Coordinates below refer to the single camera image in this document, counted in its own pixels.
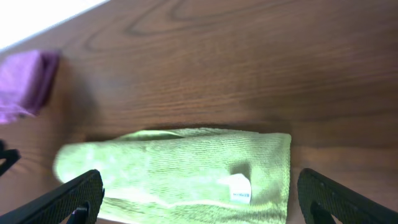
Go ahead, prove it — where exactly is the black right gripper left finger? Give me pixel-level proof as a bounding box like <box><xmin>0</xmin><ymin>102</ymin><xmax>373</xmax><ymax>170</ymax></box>
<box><xmin>1</xmin><ymin>169</ymin><xmax>104</xmax><ymax>224</ymax></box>

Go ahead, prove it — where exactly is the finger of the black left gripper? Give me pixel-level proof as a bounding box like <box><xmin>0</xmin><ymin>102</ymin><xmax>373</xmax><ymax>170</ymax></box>
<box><xmin>0</xmin><ymin>140</ymin><xmax>21</xmax><ymax>176</ymax></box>

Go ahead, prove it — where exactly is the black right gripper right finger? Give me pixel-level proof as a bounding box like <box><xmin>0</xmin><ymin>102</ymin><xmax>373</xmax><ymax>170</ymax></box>
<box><xmin>297</xmin><ymin>168</ymin><xmax>397</xmax><ymax>224</ymax></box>

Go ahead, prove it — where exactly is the light green cloth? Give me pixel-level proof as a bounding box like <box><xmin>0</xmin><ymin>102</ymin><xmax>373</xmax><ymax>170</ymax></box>
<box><xmin>53</xmin><ymin>128</ymin><xmax>291</xmax><ymax>223</ymax></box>

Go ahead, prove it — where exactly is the folded pink cloth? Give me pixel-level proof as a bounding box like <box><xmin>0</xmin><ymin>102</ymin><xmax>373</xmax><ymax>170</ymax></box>
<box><xmin>1</xmin><ymin>50</ymin><xmax>60</xmax><ymax>124</ymax></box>

